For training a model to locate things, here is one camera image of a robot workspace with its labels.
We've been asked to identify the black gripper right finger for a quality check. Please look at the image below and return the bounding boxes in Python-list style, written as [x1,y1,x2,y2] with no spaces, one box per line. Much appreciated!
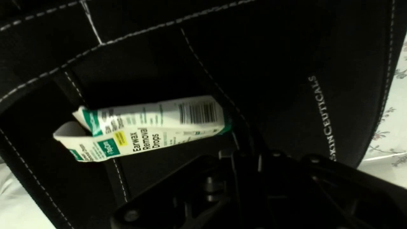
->
[255,147,407,229]

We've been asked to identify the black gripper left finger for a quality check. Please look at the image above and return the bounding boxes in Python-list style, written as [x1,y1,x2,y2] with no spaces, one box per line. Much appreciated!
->
[110,151,258,229]

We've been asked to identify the small white green box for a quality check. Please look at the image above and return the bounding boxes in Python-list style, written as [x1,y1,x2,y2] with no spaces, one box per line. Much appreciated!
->
[52,94,234,162]

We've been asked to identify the black shopping tote bag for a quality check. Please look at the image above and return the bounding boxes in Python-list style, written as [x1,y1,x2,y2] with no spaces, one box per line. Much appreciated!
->
[0,0,407,229]

